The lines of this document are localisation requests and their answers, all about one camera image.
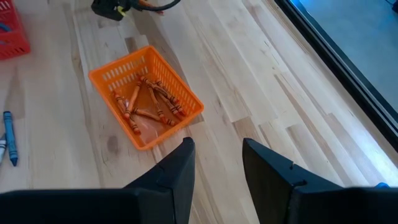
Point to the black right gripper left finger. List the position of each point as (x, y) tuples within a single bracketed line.
[(140, 205)]

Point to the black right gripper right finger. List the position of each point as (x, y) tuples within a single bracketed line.
[(295, 202)]

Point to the orange plastic basket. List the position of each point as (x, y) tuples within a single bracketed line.
[(154, 133)]

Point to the red plastic basket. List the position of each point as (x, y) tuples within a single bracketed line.
[(12, 43)]

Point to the gray crayon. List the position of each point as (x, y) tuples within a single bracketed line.
[(2, 149)]

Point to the black aluminium table frame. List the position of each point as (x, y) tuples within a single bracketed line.
[(351, 77)]

